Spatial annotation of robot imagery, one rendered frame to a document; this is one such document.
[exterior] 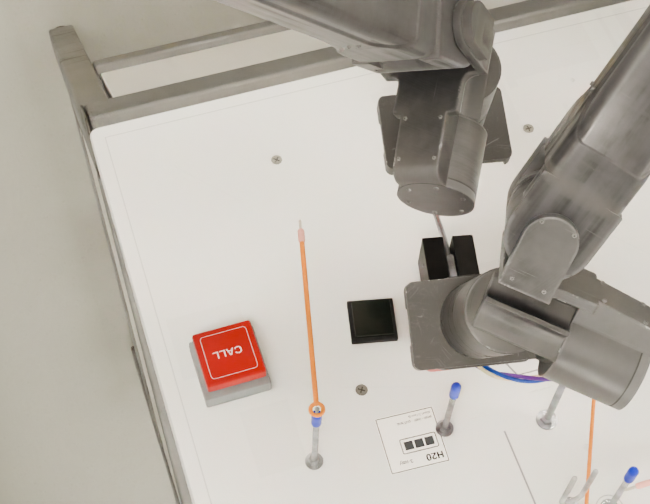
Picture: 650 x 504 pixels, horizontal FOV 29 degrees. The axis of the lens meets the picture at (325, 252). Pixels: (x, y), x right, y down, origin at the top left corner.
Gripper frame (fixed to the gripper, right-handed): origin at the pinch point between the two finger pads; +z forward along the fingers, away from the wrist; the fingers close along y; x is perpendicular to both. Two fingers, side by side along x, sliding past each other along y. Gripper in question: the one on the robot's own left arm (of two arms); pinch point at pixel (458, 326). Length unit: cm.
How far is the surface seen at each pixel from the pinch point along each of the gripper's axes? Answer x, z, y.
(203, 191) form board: 15.2, 14.1, -19.5
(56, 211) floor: 30, 109, -46
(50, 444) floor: -9, 126, -53
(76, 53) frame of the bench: 45, 71, -36
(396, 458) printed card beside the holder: -10.1, 2.9, -5.8
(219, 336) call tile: 1.3, 4.1, -19.2
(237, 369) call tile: -1.5, 2.8, -17.9
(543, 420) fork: -8.3, 3.3, 6.7
